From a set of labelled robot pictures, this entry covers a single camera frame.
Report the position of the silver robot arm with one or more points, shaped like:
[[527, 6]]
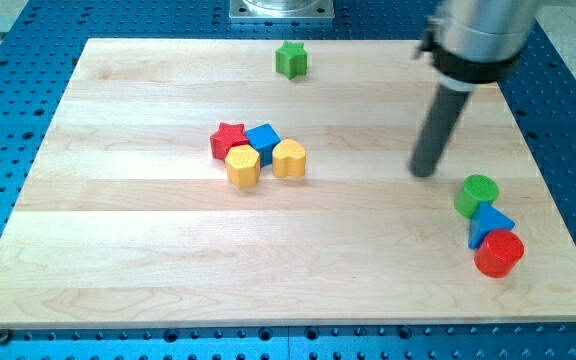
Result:
[[475, 42]]

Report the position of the yellow hexagon block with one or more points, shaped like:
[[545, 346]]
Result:
[[243, 165]]

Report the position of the yellow heart block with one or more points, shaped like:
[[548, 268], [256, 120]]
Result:
[[289, 159]]

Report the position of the blue cube block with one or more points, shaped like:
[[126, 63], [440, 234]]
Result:
[[263, 139]]

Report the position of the red star block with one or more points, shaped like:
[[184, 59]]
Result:
[[226, 137]]

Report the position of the green star block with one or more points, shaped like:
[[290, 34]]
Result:
[[291, 59]]

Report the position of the light wooden board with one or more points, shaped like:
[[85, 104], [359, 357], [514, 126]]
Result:
[[127, 220]]

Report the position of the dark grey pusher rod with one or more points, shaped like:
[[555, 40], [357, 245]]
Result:
[[437, 129]]

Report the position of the green cylinder block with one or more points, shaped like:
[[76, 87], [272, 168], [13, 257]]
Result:
[[476, 188]]

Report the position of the blue triangle block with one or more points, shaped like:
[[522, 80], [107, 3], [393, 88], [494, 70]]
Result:
[[486, 219]]

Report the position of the red cylinder block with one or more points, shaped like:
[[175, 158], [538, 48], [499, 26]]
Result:
[[498, 254]]

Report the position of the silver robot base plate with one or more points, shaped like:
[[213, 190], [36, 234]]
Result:
[[257, 10]]

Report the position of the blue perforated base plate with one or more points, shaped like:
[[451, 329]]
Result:
[[40, 45]]

